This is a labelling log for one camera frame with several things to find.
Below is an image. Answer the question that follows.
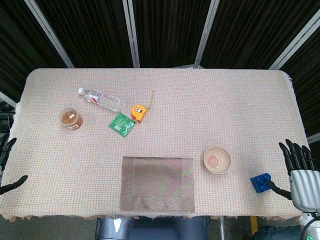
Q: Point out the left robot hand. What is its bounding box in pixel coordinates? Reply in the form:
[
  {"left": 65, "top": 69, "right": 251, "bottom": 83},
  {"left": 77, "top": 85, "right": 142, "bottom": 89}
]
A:
[{"left": 0, "top": 137, "right": 29, "bottom": 196}]

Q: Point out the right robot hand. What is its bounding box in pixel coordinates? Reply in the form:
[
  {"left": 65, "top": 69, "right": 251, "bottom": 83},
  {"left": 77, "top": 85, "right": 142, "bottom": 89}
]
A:
[{"left": 265, "top": 138, "right": 320, "bottom": 214}]

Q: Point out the beige bowl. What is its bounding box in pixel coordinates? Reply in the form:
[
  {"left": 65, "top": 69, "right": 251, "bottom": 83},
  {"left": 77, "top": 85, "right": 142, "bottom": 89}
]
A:
[{"left": 203, "top": 146, "right": 233, "bottom": 175}]

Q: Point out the brown woven placemat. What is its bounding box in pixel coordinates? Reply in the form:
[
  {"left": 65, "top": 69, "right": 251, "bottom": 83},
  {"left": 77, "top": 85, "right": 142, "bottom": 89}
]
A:
[{"left": 120, "top": 156, "right": 196, "bottom": 213}]

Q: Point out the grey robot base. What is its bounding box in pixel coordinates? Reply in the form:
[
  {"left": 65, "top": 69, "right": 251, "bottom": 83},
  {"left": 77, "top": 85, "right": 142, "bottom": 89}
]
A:
[{"left": 96, "top": 216, "right": 208, "bottom": 240}]

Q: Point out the blue toy brick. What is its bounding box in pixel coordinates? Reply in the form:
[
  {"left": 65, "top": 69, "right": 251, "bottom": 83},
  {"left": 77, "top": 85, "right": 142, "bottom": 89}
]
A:
[{"left": 250, "top": 173, "right": 273, "bottom": 194}]

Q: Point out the dark blue bag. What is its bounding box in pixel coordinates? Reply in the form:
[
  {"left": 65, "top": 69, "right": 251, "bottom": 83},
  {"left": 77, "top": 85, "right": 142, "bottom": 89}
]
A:
[{"left": 252, "top": 225, "right": 285, "bottom": 240}]

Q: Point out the clear jar of rubber bands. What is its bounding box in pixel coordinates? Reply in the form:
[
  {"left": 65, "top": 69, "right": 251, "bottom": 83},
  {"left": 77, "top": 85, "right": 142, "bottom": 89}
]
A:
[{"left": 59, "top": 107, "right": 84, "bottom": 131}]

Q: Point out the metal table leg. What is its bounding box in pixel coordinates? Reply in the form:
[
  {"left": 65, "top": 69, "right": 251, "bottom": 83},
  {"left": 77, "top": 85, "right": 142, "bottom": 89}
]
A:
[{"left": 219, "top": 216, "right": 227, "bottom": 240}]

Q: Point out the green sachet packet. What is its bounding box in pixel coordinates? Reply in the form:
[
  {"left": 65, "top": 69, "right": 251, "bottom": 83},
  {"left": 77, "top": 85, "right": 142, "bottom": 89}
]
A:
[{"left": 108, "top": 112, "right": 138, "bottom": 138}]

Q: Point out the clear plastic water bottle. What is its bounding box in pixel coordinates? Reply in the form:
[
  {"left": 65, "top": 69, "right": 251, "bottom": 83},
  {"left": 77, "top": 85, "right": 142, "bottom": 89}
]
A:
[{"left": 78, "top": 87, "right": 125, "bottom": 113}]

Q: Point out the beige woven tablecloth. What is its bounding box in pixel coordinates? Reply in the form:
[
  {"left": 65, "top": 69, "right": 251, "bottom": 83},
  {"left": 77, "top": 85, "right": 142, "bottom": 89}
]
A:
[{"left": 0, "top": 67, "right": 313, "bottom": 222}]

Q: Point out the yellow tape measure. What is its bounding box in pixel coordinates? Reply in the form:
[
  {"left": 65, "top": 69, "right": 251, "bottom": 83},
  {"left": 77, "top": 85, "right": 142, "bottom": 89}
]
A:
[{"left": 131, "top": 89, "right": 155, "bottom": 123}]

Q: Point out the white partition frame post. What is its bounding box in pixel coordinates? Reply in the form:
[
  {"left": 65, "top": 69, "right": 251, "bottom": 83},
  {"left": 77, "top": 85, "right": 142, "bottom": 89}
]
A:
[
  {"left": 0, "top": 90, "right": 17, "bottom": 108},
  {"left": 121, "top": 0, "right": 141, "bottom": 69},
  {"left": 267, "top": 11, "right": 320, "bottom": 70},
  {"left": 24, "top": 0, "right": 75, "bottom": 69},
  {"left": 306, "top": 134, "right": 320, "bottom": 145},
  {"left": 193, "top": 0, "right": 221, "bottom": 69}
]

